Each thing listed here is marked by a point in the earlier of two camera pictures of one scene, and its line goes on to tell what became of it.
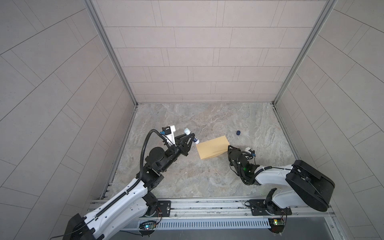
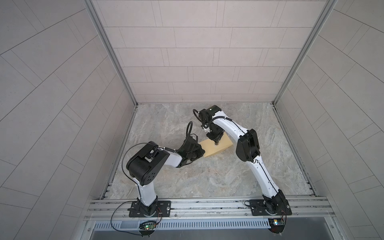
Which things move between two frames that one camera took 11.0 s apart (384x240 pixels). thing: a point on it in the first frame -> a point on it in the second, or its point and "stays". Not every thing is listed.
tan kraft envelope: x=213 y=147 stays
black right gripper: x=231 y=152 -> x=215 y=138
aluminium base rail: x=228 y=208 stays
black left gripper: x=181 y=143 -> x=198 y=149
